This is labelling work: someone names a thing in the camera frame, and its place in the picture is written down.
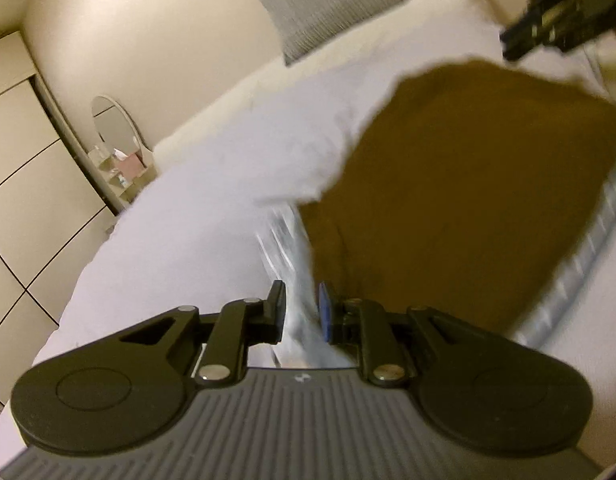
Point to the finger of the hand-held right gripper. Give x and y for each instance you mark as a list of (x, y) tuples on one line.
[(520, 35)]

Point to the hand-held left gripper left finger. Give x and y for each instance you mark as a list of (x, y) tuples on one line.
[(277, 310)]

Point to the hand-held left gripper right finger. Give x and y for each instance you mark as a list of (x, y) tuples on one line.
[(324, 312)]

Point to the grey striped cloth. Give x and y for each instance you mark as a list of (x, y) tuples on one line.
[(300, 320)]

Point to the brown pants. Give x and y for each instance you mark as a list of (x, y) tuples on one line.
[(463, 185)]

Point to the white bed duvet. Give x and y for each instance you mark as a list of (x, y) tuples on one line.
[(188, 235)]

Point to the white dressing table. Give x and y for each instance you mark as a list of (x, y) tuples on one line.
[(118, 190)]

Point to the grey pillow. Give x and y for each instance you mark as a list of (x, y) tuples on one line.
[(323, 5)]

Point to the pink tissue box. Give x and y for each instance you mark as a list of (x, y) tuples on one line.
[(129, 165)]

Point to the oval white mirror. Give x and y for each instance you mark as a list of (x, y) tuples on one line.
[(113, 125)]

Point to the cream panelled wardrobe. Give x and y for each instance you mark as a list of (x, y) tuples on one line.
[(28, 160)]

